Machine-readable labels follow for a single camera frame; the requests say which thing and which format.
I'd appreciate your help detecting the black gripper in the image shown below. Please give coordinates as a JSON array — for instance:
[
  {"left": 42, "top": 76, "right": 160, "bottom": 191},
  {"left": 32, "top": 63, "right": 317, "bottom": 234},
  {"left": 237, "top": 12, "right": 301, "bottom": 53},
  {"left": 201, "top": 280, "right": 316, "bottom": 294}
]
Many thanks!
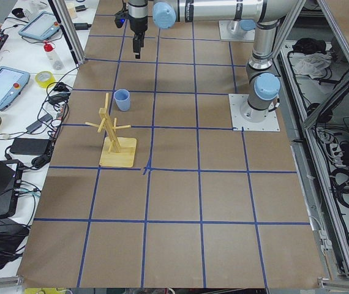
[{"left": 128, "top": 0, "right": 148, "bottom": 59}]

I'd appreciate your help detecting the light blue cup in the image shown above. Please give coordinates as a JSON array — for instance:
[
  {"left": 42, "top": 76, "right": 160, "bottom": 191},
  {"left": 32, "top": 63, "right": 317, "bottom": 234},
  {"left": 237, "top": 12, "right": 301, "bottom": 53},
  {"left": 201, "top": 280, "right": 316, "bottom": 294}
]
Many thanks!
[{"left": 114, "top": 89, "right": 130, "bottom": 111}]

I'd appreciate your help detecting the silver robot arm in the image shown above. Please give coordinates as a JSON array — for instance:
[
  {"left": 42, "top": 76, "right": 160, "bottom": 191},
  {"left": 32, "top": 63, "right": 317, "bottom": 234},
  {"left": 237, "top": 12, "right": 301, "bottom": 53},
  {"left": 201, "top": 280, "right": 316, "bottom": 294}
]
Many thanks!
[{"left": 151, "top": 0, "right": 304, "bottom": 123}]

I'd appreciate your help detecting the wooden cup rack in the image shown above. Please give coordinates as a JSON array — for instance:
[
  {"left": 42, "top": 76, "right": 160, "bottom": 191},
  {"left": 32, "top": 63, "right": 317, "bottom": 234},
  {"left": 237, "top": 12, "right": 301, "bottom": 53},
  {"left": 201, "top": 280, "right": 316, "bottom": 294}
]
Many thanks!
[{"left": 85, "top": 93, "right": 137, "bottom": 168}]

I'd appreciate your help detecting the red capped squeeze bottle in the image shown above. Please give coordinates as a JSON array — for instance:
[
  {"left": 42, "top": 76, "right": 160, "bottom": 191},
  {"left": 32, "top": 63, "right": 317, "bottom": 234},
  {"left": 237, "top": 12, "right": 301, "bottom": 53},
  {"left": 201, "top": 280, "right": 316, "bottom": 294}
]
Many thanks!
[{"left": 43, "top": 41, "right": 64, "bottom": 70}]

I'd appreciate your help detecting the far teach pendant tablet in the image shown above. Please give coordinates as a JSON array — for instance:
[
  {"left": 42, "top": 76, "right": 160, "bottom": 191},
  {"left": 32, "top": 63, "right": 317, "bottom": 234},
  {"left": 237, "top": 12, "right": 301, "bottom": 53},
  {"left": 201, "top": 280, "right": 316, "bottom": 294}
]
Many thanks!
[{"left": 18, "top": 11, "right": 60, "bottom": 41}]

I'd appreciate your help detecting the teach pendant tablet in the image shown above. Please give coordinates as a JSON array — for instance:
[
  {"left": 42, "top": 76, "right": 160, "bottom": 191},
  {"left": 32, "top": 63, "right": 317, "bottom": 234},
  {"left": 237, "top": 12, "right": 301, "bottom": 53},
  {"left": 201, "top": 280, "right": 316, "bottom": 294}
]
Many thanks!
[
  {"left": 18, "top": 11, "right": 60, "bottom": 41},
  {"left": 0, "top": 66, "right": 31, "bottom": 111}
]

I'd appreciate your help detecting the yellow tape roll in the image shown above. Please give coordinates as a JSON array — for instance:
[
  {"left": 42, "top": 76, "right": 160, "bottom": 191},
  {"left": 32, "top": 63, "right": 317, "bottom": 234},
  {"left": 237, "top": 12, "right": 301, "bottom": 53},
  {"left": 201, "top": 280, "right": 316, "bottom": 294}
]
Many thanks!
[{"left": 35, "top": 70, "right": 56, "bottom": 88}]

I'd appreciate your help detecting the near teach pendant tablet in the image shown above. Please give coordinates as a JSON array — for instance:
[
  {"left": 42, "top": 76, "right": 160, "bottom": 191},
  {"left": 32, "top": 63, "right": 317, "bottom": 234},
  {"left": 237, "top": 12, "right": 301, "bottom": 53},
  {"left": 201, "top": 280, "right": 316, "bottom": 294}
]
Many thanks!
[{"left": 0, "top": 66, "right": 31, "bottom": 111}]

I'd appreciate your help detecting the black power adapter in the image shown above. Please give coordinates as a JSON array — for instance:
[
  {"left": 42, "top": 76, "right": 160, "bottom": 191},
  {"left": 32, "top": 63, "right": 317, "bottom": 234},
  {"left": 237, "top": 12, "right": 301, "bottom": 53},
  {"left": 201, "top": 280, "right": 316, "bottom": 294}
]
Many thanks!
[{"left": 10, "top": 138, "right": 50, "bottom": 156}]

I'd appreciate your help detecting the white crumpled cloth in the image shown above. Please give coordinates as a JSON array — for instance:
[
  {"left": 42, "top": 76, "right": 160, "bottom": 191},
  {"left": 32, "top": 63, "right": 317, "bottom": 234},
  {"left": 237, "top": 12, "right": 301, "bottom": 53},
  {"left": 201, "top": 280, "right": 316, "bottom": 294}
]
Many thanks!
[{"left": 293, "top": 53, "right": 332, "bottom": 79}]

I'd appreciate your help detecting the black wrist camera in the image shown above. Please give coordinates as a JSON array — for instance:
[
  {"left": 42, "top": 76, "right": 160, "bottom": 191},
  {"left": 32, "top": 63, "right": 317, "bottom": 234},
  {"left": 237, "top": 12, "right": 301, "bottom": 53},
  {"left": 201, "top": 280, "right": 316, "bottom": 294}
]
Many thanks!
[{"left": 114, "top": 10, "right": 129, "bottom": 29}]

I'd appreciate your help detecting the aluminium frame post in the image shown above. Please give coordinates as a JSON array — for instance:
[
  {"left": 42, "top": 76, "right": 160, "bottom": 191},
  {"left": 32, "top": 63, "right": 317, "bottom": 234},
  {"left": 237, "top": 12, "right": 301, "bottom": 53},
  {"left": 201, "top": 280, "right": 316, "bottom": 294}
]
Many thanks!
[{"left": 48, "top": 0, "right": 85, "bottom": 66}]

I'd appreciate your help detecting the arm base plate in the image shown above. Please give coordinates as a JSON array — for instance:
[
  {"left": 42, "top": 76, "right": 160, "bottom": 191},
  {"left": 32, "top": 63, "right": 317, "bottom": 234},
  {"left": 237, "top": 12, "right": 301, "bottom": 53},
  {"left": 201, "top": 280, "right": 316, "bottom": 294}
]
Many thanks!
[
  {"left": 219, "top": 20, "right": 256, "bottom": 42},
  {"left": 228, "top": 94, "right": 280, "bottom": 132}
]

